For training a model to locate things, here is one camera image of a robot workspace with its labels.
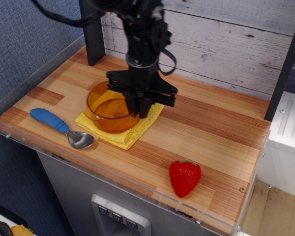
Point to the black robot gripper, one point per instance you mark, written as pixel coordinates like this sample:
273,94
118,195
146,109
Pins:
141,87

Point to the orange transparent pot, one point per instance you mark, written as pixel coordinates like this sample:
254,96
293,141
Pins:
107,109

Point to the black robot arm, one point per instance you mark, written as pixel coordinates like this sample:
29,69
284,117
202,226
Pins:
147,33

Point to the yellow folded towel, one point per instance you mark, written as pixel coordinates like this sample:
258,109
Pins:
127,138

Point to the clear acrylic table guard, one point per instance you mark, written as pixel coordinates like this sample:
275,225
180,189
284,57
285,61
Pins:
223,94

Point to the red plastic strawberry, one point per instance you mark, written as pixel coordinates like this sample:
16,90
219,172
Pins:
184,176

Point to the grey toy fridge cabinet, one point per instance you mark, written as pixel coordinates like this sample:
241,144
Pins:
74,189

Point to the white ribbed side counter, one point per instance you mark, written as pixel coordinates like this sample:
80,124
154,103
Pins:
277,164

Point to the yellow object at corner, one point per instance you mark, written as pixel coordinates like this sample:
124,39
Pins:
21,230

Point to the blue handled metal spoon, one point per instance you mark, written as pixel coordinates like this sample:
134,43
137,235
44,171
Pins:
78,140

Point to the black right vertical post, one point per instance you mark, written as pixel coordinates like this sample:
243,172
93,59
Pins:
281,82

